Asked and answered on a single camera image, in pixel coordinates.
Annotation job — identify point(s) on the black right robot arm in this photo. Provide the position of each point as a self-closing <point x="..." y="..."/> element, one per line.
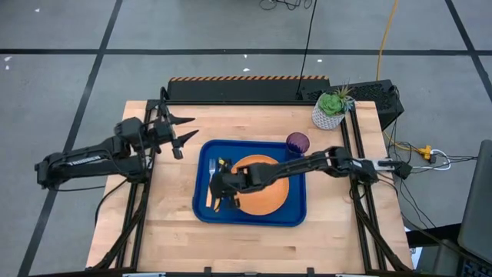
<point x="307" y="163"/>

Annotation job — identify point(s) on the black box with hazard stripe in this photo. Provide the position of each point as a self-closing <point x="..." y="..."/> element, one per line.
<point x="246" y="90"/>

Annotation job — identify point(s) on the succulent in triangle-patterned pot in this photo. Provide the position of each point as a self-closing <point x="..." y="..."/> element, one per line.
<point x="330" y="105"/>

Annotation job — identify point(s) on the blue plastic tray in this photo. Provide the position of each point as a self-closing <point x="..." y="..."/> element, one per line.
<point x="292" y="207"/>

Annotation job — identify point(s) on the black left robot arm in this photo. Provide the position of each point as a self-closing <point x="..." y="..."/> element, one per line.
<point x="88" y="163"/>

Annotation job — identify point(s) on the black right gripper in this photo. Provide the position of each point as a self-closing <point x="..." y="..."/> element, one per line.
<point x="240" y="181"/>

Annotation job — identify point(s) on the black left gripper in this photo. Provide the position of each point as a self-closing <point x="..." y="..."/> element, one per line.
<point x="161" y="132"/>

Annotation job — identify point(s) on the black perforated computer case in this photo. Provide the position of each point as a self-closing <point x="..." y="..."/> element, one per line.
<point x="373" y="94"/>

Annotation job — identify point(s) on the grey laptop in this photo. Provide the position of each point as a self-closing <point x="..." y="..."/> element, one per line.
<point x="478" y="200"/>

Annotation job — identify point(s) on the black aluminium table frame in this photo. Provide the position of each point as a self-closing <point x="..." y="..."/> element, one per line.
<point x="230" y="103"/>

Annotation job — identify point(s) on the purple faceted cup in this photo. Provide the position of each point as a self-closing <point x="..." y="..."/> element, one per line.
<point x="298" y="142"/>

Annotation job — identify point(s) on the orange plate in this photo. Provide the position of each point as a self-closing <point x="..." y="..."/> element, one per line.
<point x="265" y="202"/>

